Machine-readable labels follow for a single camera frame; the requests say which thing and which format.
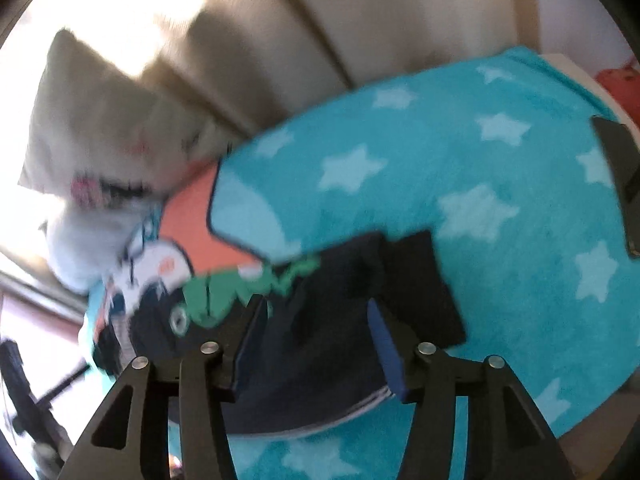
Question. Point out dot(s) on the cartoon printed bedsheet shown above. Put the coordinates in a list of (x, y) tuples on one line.
[(200, 220)]

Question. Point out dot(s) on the black angular object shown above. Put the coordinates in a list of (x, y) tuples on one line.
[(622, 170)]

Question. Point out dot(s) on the beige pillow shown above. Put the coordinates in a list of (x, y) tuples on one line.
[(90, 110)]

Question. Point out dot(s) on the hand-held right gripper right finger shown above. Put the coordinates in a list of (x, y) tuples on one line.
[(387, 355)]

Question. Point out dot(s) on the white pillow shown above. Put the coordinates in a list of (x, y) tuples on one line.
[(80, 245)]

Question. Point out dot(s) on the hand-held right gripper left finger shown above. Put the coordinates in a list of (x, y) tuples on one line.
[(248, 346)]

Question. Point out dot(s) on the black metal frame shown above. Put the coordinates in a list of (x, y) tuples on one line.
[(22, 400)]

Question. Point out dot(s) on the beige padded headboard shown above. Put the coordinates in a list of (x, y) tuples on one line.
[(310, 25)]

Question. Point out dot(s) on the turquoise star blanket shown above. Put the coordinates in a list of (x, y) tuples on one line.
[(450, 160)]

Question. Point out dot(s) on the dark navy pants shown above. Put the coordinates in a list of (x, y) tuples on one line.
[(320, 360)]

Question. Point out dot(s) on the red object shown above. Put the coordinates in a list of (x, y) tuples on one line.
[(620, 85)]

